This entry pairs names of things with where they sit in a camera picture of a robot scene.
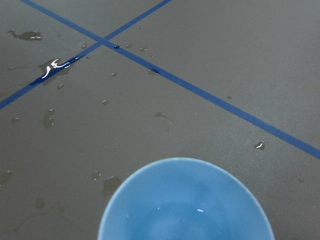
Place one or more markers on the light blue plastic cup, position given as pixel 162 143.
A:
pixel 183 198

